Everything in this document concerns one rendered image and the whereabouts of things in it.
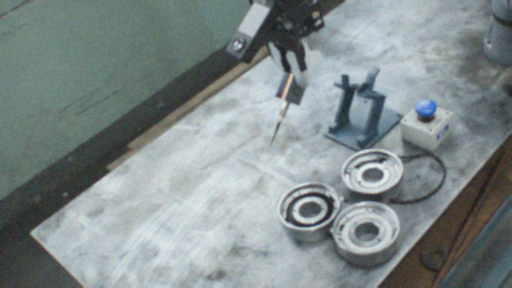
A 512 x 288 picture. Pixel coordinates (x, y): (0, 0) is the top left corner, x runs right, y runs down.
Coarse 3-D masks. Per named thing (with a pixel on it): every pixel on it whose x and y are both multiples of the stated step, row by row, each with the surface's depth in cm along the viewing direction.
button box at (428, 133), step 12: (408, 120) 113; (420, 120) 112; (432, 120) 112; (444, 120) 111; (408, 132) 113; (420, 132) 111; (432, 132) 109; (444, 132) 113; (420, 144) 113; (432, 144) 111
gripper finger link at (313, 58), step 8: (288, 56) 105; (312, 56) 107; (320, 56) 108; (296, 64) 104; (312, 64) 107; (296, 72) 106; (304, 72) 105; (296, 80) 108; (304, 80) 107; (304, 88) 109
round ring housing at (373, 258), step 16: (352, 208) 100; (368, 208) 100; (384, 208) 99; (336, 224) 97; (352, 224) 98; (368, 224) 98; (336, 240) 95; (352, 240) 96; (400, 240) 95; (352, 256) 93; (368, 256) 92; (384, 256) 93
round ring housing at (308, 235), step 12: (288, 192) 104; (300, 192) 105; (336, 192) 102; (300, 204) 103; (312, 204) 104; (324, 204) 102; (336, 204) 102; (300, 216) 104; (336, 216) 99; (288, 228) 99; (300, 228) 98; (312, 228) 97; (324, 228) 98; (300, 240) 101; (312, 240) 100
